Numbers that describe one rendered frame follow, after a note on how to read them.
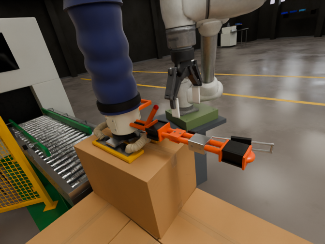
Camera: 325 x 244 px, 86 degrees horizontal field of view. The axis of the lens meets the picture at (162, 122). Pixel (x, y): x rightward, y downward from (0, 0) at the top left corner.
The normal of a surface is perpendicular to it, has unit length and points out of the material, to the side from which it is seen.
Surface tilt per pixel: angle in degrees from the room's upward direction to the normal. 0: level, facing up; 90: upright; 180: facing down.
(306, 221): 0
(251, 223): 0
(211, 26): 123
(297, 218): 0
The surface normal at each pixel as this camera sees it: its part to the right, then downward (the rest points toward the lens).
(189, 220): -0.14, -0.89
